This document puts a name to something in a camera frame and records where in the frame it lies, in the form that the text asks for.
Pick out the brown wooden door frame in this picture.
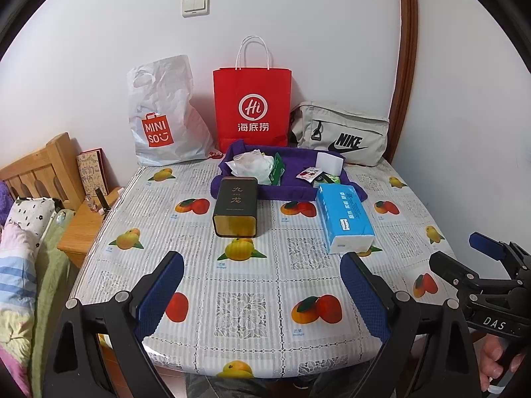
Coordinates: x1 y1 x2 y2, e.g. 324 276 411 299
387 0 418 167

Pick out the green bed sheet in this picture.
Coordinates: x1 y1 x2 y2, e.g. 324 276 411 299
30 216 81 398

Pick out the purple towel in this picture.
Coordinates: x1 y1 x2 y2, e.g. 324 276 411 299
210 140 368 202

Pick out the person's right hand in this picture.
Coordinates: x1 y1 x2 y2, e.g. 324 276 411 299
478 334 512 391

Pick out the brown illustrated book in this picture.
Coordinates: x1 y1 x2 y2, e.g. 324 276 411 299
76 148 111 198

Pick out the grey waist bag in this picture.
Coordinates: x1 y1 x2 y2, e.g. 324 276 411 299
289 100 391 167

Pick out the white plastic shopping bag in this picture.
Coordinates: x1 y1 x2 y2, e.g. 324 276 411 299
126 54 215 167

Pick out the white and green washcloth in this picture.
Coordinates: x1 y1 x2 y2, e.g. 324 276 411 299
245 153 275 185

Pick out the wooden nightstand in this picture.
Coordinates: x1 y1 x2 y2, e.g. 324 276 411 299
57 186 124 269

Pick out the red paper shopping bag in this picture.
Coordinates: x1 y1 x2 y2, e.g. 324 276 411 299
212 36 293 149

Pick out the wooden headboard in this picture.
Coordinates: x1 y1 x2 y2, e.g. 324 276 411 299
0 132 84 213

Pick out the dark slim bottle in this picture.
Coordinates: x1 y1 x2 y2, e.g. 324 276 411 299
93 186 111 217

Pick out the white sponge block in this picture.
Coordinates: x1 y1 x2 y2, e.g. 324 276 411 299
316 152 346 175

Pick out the pastel patchwork quilt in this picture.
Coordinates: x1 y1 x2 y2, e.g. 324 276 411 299
0 224 44 398

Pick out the fruit print tablecloth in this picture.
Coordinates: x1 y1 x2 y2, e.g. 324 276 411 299
75 158 457 381

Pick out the dark green tin box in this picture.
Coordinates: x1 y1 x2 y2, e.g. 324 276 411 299
212 176 260 239

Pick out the blue tissue pack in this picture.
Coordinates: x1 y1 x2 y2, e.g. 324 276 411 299
316 183 375 255

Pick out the green packet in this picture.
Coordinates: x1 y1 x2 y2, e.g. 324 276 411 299
269 153 288 186

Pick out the small red print packet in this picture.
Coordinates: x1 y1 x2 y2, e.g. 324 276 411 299
296 166 325 183

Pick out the white wall light switch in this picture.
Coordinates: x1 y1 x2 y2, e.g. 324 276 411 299
182 0 209 18

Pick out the white flower print pillow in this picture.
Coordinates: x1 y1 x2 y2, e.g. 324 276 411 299
7 197 59 242

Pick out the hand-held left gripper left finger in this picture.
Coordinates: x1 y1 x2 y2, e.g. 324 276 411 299
41 251 184 398

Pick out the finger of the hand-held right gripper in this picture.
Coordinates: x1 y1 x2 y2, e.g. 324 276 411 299
469 232 531 278
429 251 519 299

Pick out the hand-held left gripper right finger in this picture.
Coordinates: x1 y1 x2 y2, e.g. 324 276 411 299
340 253 484 398

